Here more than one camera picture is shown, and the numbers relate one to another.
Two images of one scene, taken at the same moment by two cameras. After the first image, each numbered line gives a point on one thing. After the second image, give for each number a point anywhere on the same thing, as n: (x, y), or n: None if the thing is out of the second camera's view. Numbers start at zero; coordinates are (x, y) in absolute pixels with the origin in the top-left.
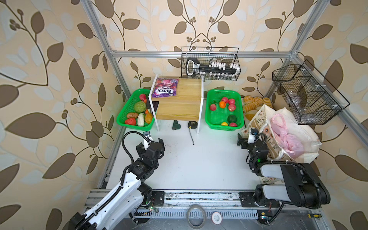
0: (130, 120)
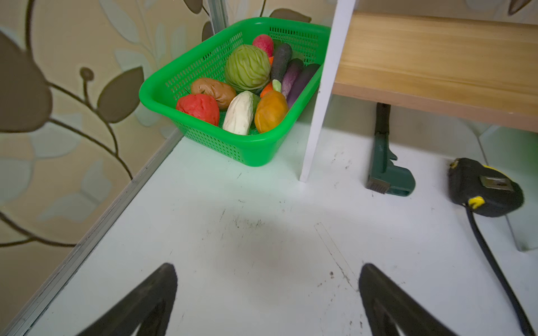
0: (202, 106)
